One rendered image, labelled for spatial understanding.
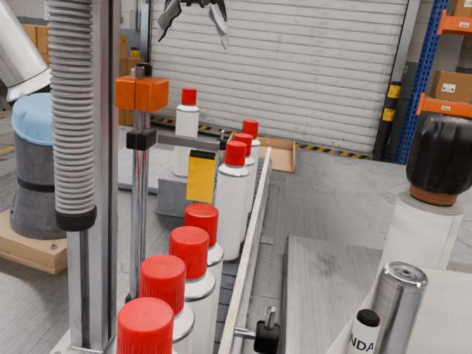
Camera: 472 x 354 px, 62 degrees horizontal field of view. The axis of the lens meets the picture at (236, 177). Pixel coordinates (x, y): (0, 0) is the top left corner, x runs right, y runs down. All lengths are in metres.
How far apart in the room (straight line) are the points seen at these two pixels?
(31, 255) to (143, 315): 0.54
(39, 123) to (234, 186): 0.33
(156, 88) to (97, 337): 0.34
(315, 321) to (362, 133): 4.27
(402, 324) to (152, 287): 0.22
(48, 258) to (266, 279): 0.38
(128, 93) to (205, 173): 0.12
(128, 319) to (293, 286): 0.44
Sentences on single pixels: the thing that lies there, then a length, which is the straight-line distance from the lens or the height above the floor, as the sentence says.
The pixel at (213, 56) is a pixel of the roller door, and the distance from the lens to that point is 5.10.
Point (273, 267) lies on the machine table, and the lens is 0.80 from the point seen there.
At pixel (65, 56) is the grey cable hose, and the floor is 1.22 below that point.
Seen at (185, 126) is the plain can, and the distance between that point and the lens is 0.91.
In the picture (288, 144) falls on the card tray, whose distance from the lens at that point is 1.65.
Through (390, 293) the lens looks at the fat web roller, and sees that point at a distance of 0.38.
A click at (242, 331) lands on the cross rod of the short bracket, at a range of 0.52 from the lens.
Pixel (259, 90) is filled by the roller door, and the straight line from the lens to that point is 4.93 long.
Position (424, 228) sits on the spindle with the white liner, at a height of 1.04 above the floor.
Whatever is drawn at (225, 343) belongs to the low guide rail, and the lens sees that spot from 0.49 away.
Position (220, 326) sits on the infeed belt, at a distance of 0.57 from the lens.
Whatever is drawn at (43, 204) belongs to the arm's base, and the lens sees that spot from 0.77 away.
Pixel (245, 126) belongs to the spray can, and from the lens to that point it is 0.82.
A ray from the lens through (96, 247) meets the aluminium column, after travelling 0.50.
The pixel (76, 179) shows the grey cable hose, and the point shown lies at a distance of 0.34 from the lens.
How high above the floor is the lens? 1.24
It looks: 19 degrees down
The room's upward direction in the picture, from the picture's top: 7 degrees clockwise
